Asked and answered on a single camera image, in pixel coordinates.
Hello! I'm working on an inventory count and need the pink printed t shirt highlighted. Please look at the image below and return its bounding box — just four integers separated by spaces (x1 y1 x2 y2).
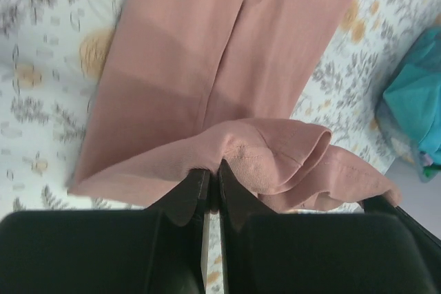
68 0 400 212

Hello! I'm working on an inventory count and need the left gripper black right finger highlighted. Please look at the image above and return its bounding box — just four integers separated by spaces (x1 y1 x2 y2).
218 161 440 293

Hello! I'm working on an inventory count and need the floral patterned table mat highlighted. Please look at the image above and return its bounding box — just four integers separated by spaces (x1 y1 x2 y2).
0 0 441 294

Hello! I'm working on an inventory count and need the teal t shirt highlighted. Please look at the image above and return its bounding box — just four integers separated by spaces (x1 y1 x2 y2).
382 26 440 164

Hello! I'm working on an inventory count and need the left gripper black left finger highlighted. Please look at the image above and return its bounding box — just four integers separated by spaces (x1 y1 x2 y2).
1 169 210 293

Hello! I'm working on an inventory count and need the green t shirt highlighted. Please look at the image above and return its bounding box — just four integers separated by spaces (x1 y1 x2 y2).
423 165 440 179

